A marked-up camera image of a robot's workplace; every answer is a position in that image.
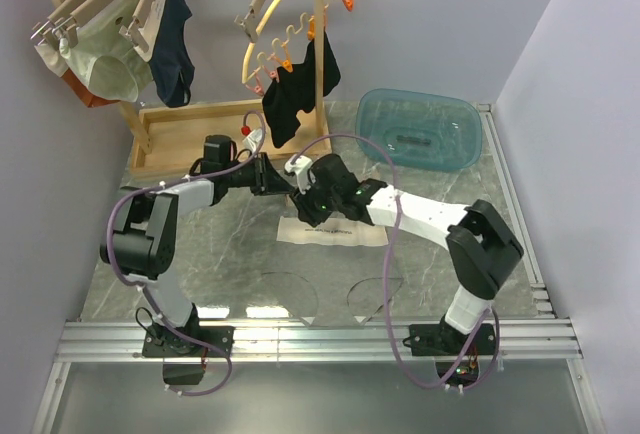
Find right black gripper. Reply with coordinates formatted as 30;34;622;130
290;174;342;228

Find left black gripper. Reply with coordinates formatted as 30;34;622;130
223;152;294;196

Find grey and cream underwear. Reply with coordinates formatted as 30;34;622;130
262;217;388;328

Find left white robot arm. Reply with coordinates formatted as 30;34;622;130
100;129;293;356

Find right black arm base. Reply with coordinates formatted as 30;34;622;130
402;321;501;391

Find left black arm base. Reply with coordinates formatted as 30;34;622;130
141;323;234;387

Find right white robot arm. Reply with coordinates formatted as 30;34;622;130
285;154;524;354

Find black underwear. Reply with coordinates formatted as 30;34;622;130
262;41;316;149

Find curved yellow clip hanger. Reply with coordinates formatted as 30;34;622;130
241;0;362;96

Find navy blue underwear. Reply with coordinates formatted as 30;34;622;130
149;0;195;108

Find orange underwear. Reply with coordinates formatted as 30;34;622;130
61;69;118;108

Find light green underwear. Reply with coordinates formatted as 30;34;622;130
59;0;153;103

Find wooden drying rack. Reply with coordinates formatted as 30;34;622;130
28;0;333;182

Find blue plastic basin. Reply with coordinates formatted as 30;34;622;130
355;88;483;172

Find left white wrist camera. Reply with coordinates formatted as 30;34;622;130
241;125;264;153

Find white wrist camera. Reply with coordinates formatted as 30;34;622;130
241;125;264;153
284;155;313;194

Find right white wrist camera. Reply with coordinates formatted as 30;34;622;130
284;155;313;194

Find aluminium mounting rail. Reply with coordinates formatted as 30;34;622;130
33;318;605;433

